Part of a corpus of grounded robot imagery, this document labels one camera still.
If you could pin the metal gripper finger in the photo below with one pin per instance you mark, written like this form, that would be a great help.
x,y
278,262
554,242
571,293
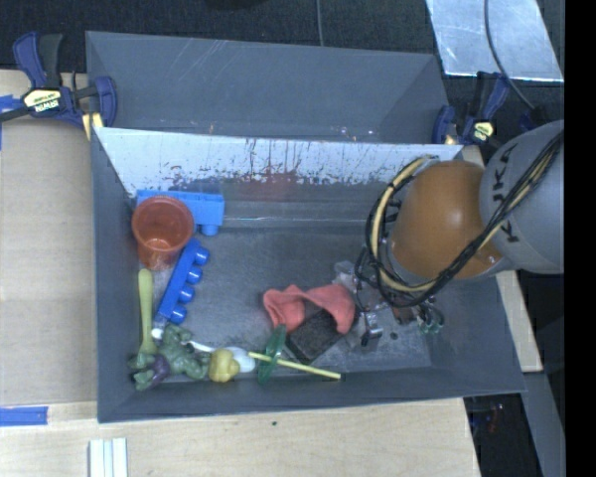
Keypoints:
x,y
372,328

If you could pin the dark rectangular sponge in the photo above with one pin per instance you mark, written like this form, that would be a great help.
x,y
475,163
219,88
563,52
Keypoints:
x,y
315,338

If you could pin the pink cloth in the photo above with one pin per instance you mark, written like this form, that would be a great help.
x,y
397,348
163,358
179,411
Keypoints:
x,y
298,306

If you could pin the grey metal bin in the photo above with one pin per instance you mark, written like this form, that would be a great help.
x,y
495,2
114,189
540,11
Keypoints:
x,y
278,266

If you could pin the green disc on yellow stick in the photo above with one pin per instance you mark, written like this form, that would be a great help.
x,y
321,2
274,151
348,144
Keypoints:
x,y
273,351

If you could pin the yellow toy piece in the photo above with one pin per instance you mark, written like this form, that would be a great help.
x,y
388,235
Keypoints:
x,y
222,365

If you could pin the wide blue toy brick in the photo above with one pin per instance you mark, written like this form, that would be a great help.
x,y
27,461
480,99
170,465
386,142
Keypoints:
x,y
206,206

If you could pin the long blue studded toy brick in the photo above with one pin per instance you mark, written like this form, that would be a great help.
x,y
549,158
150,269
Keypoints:
x,y
185,281

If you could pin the green toy figure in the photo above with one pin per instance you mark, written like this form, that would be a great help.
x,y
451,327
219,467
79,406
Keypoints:
x,y
179,358

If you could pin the orange plastic cup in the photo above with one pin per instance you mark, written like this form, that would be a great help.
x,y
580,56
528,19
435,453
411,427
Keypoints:
x,y
160,229

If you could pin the yellow-green plastic spoon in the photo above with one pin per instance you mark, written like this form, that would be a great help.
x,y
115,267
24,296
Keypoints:
x,y
145,306

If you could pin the brown cardboard board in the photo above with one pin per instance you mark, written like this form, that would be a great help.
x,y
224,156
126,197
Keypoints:
x,y
44,266

